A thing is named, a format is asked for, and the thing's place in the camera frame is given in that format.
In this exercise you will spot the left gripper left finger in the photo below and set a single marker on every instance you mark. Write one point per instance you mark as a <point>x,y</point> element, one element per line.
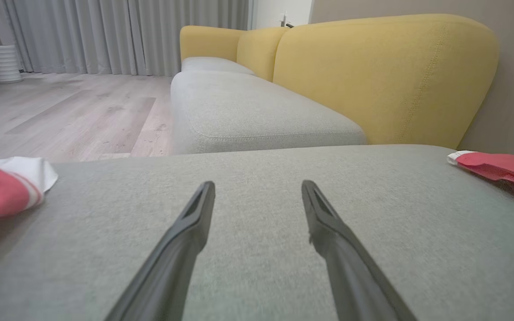
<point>172,263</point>

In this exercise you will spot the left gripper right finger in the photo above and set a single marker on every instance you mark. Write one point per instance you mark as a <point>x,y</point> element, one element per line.
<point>350,267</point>

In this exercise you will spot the large grey sofa seat cushion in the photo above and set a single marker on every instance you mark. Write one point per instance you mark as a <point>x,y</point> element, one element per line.
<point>257,249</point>

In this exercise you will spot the wide yellow sofa backrest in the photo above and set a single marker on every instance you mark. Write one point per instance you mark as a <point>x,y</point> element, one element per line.
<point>373,76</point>

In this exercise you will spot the small grey sofa seat cushion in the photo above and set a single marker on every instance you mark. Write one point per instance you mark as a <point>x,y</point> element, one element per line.
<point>214,64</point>

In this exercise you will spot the yellow sofa end backrest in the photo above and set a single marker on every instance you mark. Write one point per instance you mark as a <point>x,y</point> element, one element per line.
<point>208,42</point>

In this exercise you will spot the narrow yellow sofa backrest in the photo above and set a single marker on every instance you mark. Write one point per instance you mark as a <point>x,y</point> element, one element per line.
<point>259,51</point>

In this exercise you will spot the grey pleated curtain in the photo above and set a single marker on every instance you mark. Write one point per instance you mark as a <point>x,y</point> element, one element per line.
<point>118,35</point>

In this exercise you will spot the white ribbed round bin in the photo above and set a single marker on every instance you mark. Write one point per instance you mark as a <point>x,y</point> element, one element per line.
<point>5,64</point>

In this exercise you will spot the small dark wall fixture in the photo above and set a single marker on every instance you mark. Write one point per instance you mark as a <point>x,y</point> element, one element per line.
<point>285,21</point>

